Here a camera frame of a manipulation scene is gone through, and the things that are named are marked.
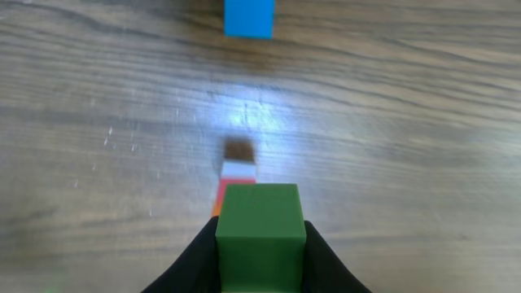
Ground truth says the white cube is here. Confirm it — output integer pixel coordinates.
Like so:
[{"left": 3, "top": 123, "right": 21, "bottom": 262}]
[{"left": 220, "top": 161, "right": 257, "bottom": 180}]

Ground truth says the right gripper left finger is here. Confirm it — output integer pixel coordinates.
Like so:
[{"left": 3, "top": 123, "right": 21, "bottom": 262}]
[{"left": 140, "top": 215, "right": 223, "bottom": 293}]

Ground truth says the red cube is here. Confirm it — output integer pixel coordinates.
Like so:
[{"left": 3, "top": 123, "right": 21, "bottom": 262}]
[{"left": 214, "top": 177, "right": 257, "bottom": 205}]

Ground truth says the blue cube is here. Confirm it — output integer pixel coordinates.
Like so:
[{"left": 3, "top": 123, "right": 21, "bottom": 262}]
[{"left": 223, "top": 0, "right": 276, "bottom": 41}]

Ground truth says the green cube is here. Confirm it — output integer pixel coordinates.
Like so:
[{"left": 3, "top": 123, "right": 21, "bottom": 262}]
[{"left": 214, "top": 182, "right": 308, "bottom": 293}]

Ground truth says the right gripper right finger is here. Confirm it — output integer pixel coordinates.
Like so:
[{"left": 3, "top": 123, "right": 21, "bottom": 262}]
[{"left": 300, "top": 220, "right": 374, "bottom": 293}]

